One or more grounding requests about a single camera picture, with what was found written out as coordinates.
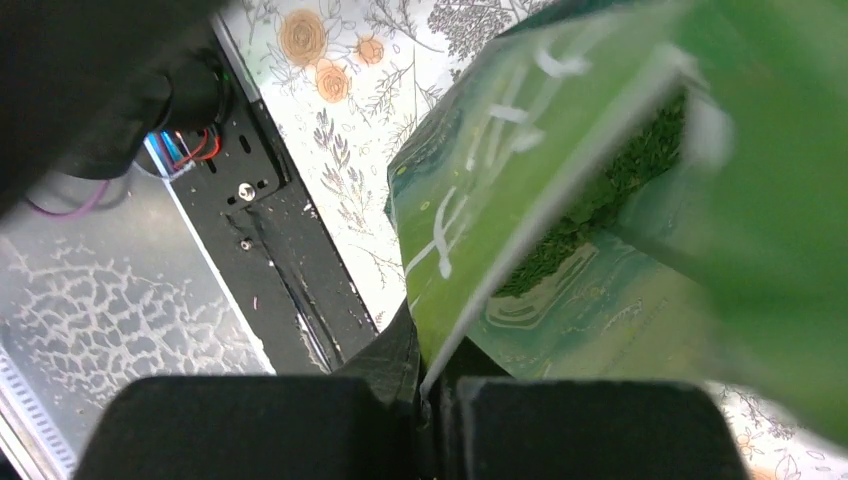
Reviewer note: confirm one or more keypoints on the white slotted cable duct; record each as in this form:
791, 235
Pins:
30, 440

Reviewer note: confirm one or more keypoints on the green cat litter bag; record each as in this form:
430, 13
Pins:
645, 189

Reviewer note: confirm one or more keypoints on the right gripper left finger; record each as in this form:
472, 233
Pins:
355, 423

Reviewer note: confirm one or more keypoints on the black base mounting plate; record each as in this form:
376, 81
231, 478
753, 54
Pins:
261, 231

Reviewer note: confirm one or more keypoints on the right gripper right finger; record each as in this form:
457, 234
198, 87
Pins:
490, 425

